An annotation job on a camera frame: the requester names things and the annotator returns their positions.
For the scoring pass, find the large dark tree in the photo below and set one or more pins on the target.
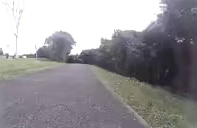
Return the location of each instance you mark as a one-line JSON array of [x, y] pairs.
[[59, 45]]

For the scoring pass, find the dark hedge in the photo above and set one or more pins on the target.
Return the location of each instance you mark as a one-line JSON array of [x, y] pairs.
[[159, 53]]

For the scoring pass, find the bare thin tree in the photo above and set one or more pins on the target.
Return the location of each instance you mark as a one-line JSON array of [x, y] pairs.
[[16, 30]]

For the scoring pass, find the grass lawn beside path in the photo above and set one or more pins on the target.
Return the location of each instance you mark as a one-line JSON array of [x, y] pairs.
[[9, 66]]

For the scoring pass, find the grass verge beside bushes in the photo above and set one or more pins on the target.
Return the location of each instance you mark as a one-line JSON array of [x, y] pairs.
[[146, 98]]

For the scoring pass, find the grey asphalt path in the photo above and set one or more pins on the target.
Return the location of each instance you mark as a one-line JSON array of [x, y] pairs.
[[66, 100]]

